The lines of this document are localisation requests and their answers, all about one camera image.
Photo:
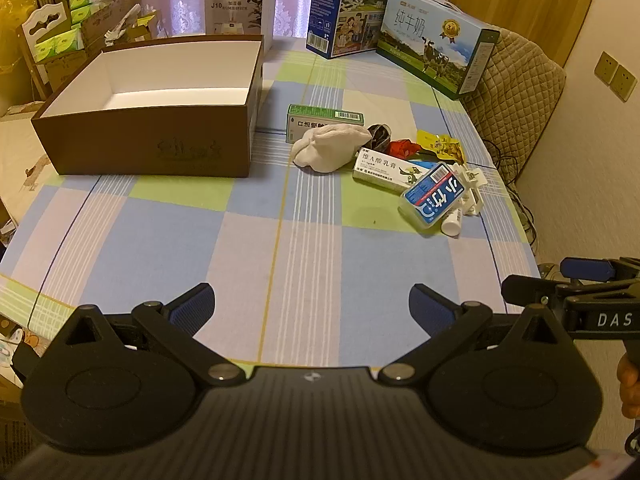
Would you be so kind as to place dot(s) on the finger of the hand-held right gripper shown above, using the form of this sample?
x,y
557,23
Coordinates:
x,y
587,269
530,291

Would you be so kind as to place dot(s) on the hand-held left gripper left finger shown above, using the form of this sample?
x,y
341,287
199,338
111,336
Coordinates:
x,y
192,306

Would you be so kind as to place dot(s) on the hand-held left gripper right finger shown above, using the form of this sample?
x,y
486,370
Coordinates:
x,y
429,307

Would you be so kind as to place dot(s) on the small white bottle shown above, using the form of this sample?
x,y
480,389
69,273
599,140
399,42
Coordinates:
x,y
451,225

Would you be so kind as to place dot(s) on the blue and white plastic case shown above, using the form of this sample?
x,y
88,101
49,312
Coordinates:
x,y
432,195

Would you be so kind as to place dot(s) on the white hair claw clip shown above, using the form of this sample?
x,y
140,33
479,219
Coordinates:
x,y
475,185

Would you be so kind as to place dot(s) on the white ointment box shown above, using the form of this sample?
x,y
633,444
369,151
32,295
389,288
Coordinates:
x,y
380,169

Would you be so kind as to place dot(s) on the yellow snack packet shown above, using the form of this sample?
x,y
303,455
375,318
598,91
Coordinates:
x,y
442,147

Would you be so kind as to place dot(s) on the red snack packet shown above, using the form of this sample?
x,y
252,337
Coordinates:
x,y
402,148

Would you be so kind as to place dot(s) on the brown cardboard box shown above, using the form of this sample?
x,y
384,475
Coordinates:
x,y
150,137

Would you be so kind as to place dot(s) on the dark hair scrunchie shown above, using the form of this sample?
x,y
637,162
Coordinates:
x,y
380,136

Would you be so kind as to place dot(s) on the white sock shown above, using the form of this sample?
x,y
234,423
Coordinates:
x,y
325,147

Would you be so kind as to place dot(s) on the green medicine box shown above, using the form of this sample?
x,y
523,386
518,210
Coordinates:
x,y
310,112

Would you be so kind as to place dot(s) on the person's right hand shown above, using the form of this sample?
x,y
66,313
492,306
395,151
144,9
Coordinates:
x,y
631,387

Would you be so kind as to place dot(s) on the checked tablecloth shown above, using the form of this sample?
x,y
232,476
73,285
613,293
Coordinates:
x,y
200,240

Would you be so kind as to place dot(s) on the chair with quilted cover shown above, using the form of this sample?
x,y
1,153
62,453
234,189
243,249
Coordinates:
x,y
515,95

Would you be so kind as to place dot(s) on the green and blue milk box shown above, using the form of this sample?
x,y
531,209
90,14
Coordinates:
x,y
425,35

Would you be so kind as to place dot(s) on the open tan cardboard box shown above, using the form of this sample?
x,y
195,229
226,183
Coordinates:
x,y
100,27

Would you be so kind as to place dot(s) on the stack of green tissue packs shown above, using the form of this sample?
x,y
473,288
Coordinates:
x,y
60,42

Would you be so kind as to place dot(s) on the white humidifier box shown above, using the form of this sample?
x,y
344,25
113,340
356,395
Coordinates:
x,y
222,12

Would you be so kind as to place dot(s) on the dark blue milk carton box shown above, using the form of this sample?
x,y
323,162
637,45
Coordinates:
x,y
340,10

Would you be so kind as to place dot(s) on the green white tissue packs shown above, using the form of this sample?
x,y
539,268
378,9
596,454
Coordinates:
x,y
42,20

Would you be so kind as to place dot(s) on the yellow plastic bag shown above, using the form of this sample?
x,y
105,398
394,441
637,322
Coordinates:
x,y
12,20

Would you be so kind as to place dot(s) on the gold wall socket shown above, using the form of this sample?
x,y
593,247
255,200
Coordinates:
x,y
606,67
624,82

